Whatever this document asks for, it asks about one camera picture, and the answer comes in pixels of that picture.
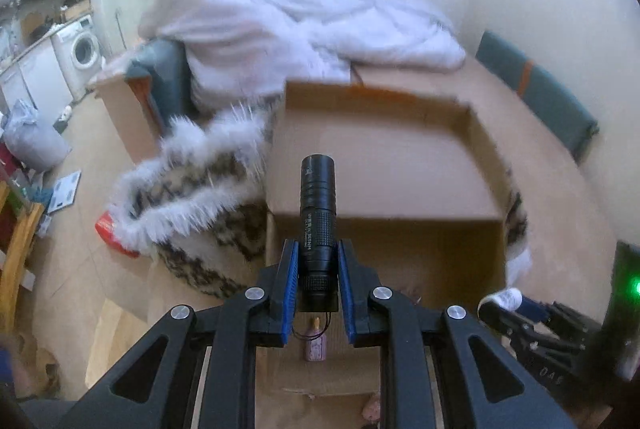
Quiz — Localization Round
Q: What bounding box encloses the white washing machine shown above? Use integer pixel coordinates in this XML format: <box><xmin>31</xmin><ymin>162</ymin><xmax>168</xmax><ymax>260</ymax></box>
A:
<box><xmin>52</xmin><ymin>15</ymin><xmax>103</xmax><ymax>92</ymax></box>

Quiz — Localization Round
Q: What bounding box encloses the small pink bottle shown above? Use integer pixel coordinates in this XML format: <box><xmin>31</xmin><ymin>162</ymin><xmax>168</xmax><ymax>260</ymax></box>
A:
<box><xmin>304</xmin><ymin>316</ymin><xmax>328</xmax><ymax>362</ymax></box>

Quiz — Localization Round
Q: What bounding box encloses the white bathroom scale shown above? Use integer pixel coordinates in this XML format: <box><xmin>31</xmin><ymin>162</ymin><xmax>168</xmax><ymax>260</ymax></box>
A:
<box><xmin>47</xmin><ymin>170</ymin><xmax>82</xmax><ymax>215</ymax></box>

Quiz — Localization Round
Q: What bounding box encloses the white printed small bottle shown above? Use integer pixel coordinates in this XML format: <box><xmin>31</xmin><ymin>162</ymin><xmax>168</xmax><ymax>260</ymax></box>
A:
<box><xmin>477</xmin><ymin>288</ymin><xmax>523</xmax><ymax>315</ymax></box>

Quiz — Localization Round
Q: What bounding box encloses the shaggy patterned blanket white fringe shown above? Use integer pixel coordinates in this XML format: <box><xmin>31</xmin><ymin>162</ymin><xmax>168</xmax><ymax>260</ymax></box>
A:
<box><xmin>105</xmin><ymin>106</ymin><xmax>533</xmax><ymax>300</ymax></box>

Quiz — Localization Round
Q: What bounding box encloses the black flashlight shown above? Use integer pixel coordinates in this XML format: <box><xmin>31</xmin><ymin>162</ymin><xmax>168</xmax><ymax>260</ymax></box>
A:
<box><xmin>297</xmin><ymin>154</ymin><xmax>341</xmax><ymax>312</ymax></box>

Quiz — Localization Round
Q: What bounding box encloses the cardboard box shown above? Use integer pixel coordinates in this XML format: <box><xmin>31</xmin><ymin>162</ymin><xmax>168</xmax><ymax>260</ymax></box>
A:
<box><xmin>262</xmin><ymin>79</ymin><xmax>508</xmax><ymax>402</ymax></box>

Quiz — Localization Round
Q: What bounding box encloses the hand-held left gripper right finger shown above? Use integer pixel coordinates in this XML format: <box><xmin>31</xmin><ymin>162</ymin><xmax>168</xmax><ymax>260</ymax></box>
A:
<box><xmin>337</xmin><ymin>239</ymin><xmax>576</xmax><ymax>429</ymax></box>

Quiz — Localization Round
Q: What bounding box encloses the white plastic bag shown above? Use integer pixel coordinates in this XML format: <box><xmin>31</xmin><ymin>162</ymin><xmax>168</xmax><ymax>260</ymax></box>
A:
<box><xmin>2</xmin><ymin>99</ymin><xmax>71</xmax><ymax>172</ymax></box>

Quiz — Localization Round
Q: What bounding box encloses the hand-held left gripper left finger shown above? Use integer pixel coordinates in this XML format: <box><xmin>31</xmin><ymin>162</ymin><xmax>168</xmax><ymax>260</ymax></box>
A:
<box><xmin>55</xmin><ymin>239</ymin><xmax>301</xmax><ymax>429</ymax></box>

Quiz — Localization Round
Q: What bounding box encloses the white duvet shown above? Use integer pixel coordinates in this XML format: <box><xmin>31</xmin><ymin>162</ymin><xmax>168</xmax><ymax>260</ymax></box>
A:
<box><xmin>137</xmin><ymin>0</ymin><xmax>468</xmax><ymax>120</ymax></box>

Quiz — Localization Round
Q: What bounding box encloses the teal cushion orange stripe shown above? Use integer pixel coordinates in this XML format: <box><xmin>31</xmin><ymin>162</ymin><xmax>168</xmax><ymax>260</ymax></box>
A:
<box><xmin>475</xmin><ymin>30</ymin><xmax>599</xmax><ymax>165</ymax></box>

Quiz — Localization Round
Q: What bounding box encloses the white kitchen counter cabinet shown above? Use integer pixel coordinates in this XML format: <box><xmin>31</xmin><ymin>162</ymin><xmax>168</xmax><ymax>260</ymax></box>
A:
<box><xmin>0</xmin><ymin>40</ymin><xmax>76</xmax><ymax>110</ymax></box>

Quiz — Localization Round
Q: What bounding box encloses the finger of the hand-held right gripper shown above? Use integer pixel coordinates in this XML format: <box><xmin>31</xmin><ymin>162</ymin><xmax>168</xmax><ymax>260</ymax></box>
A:
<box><xmin>517</xmin><ymin>300</ymin><xmax>603</xmax><ymax>342</ymax></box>
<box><xmin>480</xmin><ymin>306</ymin><xmax>576</xmax><ymax>360</ymax></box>

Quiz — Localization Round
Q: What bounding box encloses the red packet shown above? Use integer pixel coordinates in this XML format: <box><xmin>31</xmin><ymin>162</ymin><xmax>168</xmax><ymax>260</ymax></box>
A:
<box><xmin>95</xmin><ymin>210</ymin><xmax>141</xmax><ymax>258</ymax></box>

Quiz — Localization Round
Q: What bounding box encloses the small pink object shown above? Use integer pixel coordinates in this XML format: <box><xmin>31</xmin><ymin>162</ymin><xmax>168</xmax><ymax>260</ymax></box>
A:
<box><xmin>362</xmin><ymin>394</ymin><xmax>383</xmax><ymax>425</ymax></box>

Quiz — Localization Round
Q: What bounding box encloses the wooden chair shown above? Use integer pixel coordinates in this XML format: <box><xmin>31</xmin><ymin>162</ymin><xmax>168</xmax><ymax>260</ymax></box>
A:
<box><xmin>0</xmin><ymin>182</ymin><xmax>46</xmax><ymax>305</ymax></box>

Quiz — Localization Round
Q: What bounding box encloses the plain teal cushion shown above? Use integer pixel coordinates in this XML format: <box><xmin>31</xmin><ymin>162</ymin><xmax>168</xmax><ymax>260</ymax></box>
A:
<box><xmin>125</xmin><ymin>39</ymin><xmax>198</xmax><ymax>130</ymax></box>

